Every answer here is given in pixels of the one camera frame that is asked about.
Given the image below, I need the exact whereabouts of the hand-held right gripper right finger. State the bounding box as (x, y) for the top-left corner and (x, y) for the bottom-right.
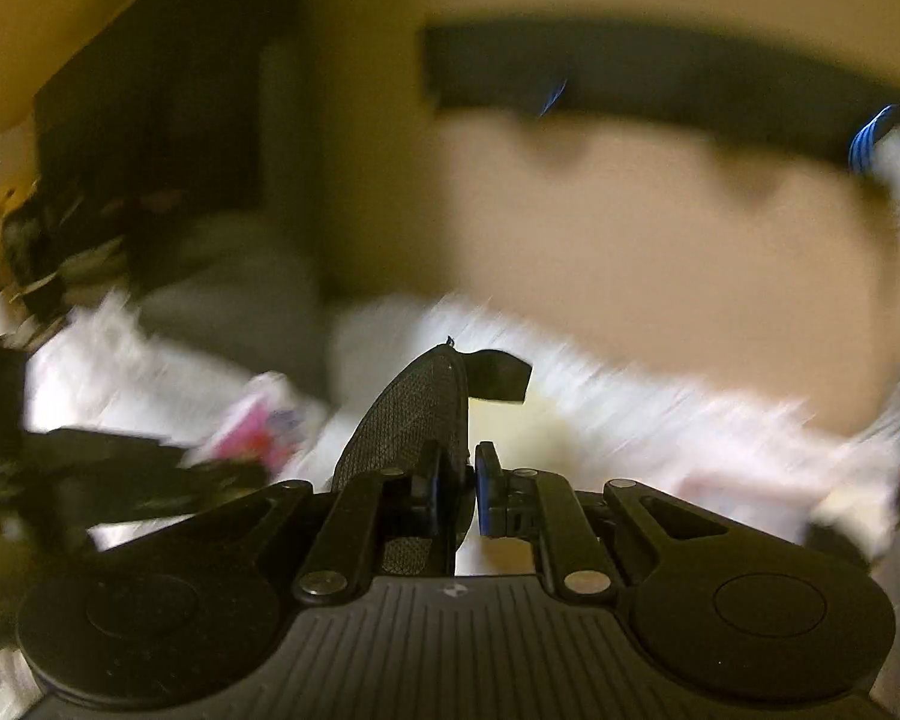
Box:
(474, 441), (728, 605)

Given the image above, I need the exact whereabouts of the black mesh pouch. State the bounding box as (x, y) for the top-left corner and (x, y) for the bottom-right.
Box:
(330, 337), (533, 578)

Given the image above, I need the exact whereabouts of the white knitted blanket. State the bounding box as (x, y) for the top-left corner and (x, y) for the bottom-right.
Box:
(0, 292), (900, 586)

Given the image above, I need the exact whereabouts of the dark bulky object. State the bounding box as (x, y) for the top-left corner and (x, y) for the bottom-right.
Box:
(34, 0), (302, 316)

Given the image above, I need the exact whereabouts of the colourful card packet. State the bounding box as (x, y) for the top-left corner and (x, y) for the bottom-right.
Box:
(191, 375), (327, 467)

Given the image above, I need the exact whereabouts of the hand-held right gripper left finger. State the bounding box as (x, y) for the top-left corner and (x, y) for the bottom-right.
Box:
(187, 446), (445, 605)

